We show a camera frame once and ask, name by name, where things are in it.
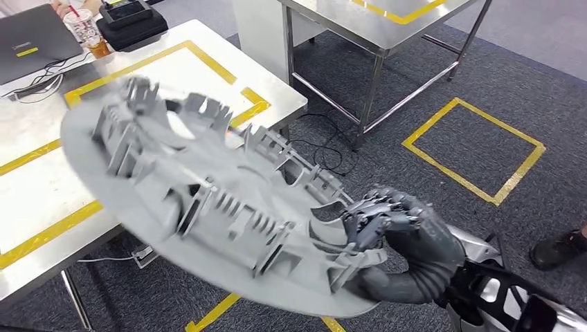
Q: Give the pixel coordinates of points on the stainless steel table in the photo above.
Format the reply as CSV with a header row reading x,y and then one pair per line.
x,y
367,27

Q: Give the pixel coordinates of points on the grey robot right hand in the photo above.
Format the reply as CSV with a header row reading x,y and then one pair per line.
x,y
426,238

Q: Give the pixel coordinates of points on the black carrying case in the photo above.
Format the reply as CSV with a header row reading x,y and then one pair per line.
x,y
133,36

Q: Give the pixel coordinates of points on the person's right hand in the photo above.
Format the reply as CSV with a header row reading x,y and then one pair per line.
x,y
60,8

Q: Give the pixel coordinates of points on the black handheld device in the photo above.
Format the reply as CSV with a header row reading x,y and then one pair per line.
x,y
126,10

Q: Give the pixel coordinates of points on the person's left hand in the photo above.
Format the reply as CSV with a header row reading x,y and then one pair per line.
x,y
91,5

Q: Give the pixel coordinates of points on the clear plastic drink cup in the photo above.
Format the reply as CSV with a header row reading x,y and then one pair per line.
x,y
85,32

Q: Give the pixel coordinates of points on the person's black shoe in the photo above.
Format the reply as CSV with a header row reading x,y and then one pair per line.
x,y
555,252

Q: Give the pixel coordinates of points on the grey plastic wheel hubcap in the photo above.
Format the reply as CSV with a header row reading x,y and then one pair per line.
x,y
183,183

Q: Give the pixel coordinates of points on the white cabinet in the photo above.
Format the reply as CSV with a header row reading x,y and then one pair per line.
x,y
261,36

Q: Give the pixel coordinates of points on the stainless steel workbench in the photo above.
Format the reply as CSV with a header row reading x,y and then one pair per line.
x,y
284,96

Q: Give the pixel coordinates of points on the dark grey laptop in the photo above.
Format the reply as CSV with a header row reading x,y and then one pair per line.
x,y
32,36

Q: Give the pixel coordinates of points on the metal floor socket box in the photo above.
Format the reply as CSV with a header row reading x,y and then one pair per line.
x,y
144,256

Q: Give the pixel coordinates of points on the person's leg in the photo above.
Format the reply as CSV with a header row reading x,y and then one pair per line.
x,y
584,230

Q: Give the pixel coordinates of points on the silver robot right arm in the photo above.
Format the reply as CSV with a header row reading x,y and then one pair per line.
x,y
477,247

